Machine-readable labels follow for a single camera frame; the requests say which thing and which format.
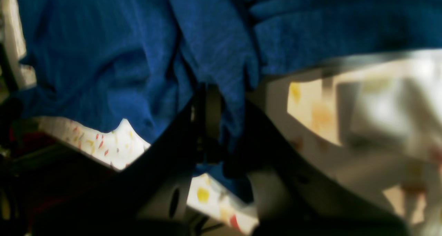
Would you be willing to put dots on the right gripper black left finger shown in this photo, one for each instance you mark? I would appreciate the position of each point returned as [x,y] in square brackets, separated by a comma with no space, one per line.
[149,197]

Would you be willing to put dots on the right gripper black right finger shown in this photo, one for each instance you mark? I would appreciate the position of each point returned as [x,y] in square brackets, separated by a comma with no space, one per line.
[294,198]

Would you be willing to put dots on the dark blue t-shirt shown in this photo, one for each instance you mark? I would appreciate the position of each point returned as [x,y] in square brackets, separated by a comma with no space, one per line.
[98,62]

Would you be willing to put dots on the white terrazzo tablecloth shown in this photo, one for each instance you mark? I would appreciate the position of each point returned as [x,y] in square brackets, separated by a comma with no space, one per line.
[343,115]

